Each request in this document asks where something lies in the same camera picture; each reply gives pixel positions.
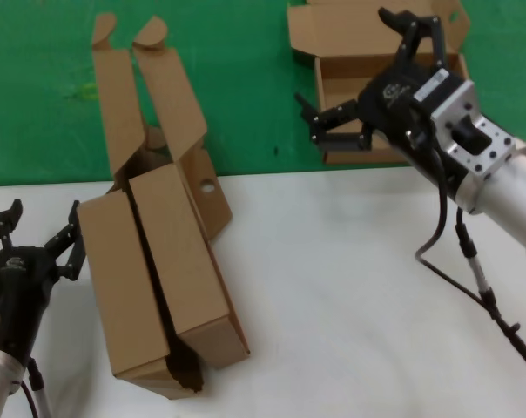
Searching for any left arm cable grey connector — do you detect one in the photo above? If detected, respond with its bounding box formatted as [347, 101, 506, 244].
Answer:
[26, 356, 55, 418]

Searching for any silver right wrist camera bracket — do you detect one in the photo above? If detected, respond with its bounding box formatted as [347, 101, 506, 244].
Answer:
[413, 68, 517, 180]

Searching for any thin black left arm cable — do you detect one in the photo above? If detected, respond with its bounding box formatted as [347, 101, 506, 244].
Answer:
[18, 378, 42, 418]

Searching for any small cardboard box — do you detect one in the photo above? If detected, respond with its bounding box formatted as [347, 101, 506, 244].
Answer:
[287, 0, 472, 165]

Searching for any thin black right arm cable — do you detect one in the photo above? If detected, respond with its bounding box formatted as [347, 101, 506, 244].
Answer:
[405, 130, 515, 332]

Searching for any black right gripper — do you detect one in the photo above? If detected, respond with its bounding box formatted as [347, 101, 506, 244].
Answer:
[293, 7, 448, 162]

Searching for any arm cable grey connector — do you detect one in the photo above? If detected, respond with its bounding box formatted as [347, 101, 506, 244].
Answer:
[455, 207, 526, 381]
[26, 356, 55, 418]

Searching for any right arm cable grey connector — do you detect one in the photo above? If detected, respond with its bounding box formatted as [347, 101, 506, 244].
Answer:
[455, 207, 526, 381]

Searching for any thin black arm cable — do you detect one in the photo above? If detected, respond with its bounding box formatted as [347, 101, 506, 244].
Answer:
[18, 378, 42, 418]
[405, 130, 515, 332]

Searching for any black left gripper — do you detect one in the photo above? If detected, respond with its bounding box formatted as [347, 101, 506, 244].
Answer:
[0, 199, 89, 354]

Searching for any large brown cardboard box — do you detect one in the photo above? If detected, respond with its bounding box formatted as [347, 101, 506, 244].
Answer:
[76, 14, 251, 401]

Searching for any green table cloth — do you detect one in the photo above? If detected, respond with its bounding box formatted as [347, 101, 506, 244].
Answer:
[0, 0, 526, 189]

